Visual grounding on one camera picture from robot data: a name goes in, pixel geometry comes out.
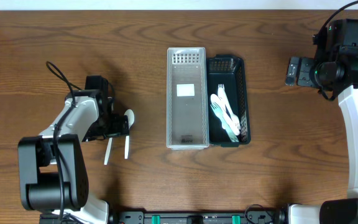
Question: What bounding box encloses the white plastic spoon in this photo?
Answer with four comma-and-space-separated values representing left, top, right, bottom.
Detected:
210, 93, 241, 136
104, 138, 113, 166
124, 109, 135, 159

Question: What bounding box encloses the white plastic fork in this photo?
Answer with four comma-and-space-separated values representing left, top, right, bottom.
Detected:
218, 84, 229, 108
222, 103, 241, 135

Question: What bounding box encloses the pale green plastic fork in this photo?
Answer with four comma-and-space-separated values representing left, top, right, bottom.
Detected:
211, 103, 239, 142

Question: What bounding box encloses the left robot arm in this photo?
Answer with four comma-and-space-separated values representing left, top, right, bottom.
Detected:
17, 76, 129, 223

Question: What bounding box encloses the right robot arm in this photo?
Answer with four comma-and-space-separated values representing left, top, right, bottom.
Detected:
278, 19, 358, 223

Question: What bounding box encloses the black plastic mesh basket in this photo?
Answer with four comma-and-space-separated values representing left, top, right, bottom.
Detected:
206, 55, 251, 147

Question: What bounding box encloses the clear plastic mesh basket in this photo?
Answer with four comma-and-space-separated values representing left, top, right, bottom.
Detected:
166, 47, 209, 150

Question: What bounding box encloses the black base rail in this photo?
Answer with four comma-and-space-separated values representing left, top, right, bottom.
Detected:
107, 209, 289, 224

